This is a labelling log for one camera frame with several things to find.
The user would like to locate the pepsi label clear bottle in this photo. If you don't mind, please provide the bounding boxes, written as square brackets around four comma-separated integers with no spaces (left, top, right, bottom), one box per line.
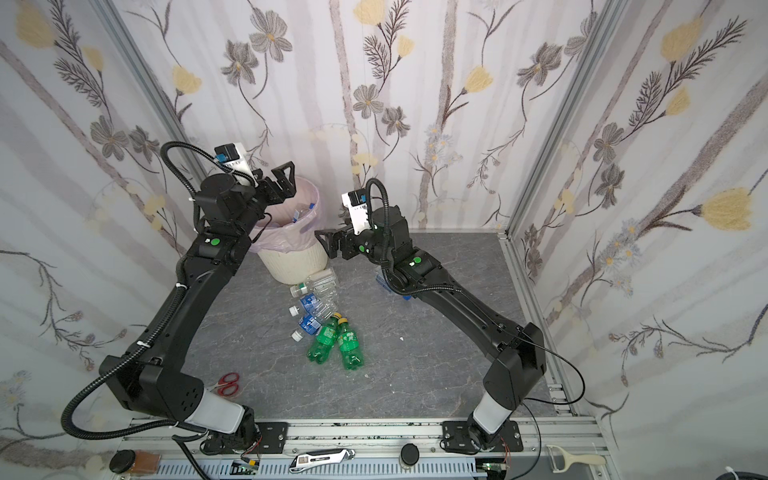
[291,203,315,223]

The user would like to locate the clear bottle blue label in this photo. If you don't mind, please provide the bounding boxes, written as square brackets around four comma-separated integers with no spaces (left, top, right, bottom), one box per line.
[289,293,337,321]

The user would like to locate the green soda bottle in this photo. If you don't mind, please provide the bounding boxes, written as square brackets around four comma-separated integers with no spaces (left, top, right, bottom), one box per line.
[307,313,342,364]
[337,317,364,370]

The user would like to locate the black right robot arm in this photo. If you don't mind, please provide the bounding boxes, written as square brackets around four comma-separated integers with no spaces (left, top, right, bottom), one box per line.
[315,178,551,455]

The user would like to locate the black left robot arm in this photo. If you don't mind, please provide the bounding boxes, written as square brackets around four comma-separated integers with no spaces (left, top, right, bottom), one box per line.
[60,141,297,478]

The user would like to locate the cream bin with pink liner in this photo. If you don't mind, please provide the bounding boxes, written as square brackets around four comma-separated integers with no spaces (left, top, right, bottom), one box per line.
[249,177,328,285]

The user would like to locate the clear bottle white cap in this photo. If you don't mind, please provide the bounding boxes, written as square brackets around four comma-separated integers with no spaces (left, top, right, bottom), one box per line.
[290,268,338,298]

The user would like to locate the small blue label bottle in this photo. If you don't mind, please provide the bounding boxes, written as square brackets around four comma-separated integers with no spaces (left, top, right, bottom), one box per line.
[291,314,322,342]

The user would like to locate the red scissors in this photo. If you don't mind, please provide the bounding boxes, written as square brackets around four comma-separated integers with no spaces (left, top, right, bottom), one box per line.
[214,372,240,398]

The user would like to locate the black round knob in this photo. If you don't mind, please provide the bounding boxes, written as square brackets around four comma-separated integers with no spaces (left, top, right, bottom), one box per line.
[399,443,420,469]

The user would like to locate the silver adjustable wrench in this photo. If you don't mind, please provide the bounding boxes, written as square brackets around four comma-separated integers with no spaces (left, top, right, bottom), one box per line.
[289,448,356,474]

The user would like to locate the black lid brown jar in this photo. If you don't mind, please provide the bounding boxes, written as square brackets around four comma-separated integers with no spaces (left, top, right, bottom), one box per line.
[108,449,162,475]

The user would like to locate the white vegetable peeler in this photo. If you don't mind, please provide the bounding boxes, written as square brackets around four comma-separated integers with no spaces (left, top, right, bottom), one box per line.
[546,444,607,474]

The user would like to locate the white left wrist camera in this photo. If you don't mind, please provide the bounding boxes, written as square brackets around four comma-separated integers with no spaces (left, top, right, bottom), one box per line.
[214,143,256,185]

